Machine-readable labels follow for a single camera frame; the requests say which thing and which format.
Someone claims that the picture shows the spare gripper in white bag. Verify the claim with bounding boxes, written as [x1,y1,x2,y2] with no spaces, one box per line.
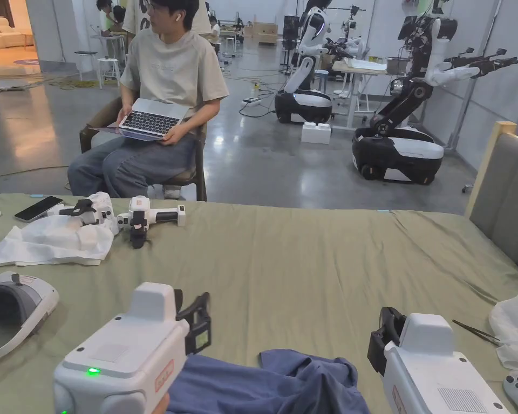
[47,198,118,236]

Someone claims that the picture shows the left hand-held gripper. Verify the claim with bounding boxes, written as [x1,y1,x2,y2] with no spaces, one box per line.
[53,282,212,414]

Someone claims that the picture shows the white stool black seat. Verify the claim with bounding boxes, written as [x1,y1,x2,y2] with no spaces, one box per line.
[73,51,98,82]

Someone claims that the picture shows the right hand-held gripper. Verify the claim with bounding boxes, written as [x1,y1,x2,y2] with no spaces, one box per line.
[368,307,508,414]

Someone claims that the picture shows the white round stool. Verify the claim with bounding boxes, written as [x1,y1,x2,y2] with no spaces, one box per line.
[97,58,121,89]

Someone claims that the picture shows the black tweezers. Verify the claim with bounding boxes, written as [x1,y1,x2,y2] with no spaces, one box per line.
[452,319,501,346]

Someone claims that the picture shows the black phone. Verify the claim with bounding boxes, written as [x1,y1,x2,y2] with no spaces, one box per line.
[13,196,65,223]

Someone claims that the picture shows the white plastic bag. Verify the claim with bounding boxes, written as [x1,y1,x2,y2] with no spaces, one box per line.
[488,288,518,372]

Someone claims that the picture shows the dark blue shirt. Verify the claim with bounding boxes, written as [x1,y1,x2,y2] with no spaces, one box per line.
[168,349,371,414]

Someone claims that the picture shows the white cloth bag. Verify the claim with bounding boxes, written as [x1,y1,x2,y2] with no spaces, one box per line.
[0,191,120,268]

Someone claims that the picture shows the white foam block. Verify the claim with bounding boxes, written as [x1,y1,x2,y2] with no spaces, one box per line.
[301,122,332,145]

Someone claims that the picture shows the white and grey headset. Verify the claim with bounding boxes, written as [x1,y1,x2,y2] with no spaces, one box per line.
[0,271,60,374]

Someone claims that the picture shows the dark wooden chair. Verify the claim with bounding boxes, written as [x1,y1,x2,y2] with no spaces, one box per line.
[79,96,208,202]

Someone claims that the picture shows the grey padded headboard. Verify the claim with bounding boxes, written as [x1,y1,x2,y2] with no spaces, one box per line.
[464,121,518,281]

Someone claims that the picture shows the bed with pale green sheet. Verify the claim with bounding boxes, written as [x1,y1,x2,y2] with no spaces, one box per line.
[0,191,518,414]

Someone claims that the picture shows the wooden crate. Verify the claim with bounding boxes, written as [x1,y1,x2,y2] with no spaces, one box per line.
[245,15,279,45]

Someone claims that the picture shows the white table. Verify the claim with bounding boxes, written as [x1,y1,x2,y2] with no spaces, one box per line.
[330,59,390,130]

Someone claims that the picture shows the beige sofa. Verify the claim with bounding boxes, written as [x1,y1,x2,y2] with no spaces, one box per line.
[0,16,35,52]

